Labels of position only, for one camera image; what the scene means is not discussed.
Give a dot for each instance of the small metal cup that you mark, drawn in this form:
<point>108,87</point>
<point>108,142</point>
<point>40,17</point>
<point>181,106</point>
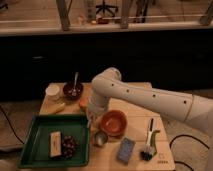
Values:
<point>100,138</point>

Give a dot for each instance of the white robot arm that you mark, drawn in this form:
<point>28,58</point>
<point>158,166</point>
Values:
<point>195,111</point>

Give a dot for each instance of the white plastic cup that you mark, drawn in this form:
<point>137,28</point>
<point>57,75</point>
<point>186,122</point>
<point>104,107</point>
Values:
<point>53,92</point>

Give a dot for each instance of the orange fruit toy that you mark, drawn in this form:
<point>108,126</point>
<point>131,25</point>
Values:
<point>83,103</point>

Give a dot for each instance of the metal spoon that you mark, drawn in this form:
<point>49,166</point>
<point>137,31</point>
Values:
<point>75,83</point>

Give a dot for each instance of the dark red bowl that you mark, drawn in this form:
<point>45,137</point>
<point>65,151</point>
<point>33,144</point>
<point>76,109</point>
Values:
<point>67,89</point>

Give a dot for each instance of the orange bowl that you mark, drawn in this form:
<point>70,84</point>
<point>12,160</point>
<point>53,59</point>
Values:
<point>113,123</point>

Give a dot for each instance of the wooden table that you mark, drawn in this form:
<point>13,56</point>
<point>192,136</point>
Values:
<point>104,159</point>

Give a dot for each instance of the blue sponge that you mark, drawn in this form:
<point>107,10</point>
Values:
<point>125,150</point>

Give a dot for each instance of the dark grape bunch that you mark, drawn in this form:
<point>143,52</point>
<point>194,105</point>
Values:
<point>69,146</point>

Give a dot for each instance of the tan wooden block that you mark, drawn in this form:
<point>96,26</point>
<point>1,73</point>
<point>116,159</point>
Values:
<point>55,144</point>

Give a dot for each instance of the black office chair base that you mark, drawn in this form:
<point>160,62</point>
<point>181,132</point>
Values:
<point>112,9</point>

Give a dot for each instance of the green plastic tray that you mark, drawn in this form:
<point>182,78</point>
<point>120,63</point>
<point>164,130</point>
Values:
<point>36,150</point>

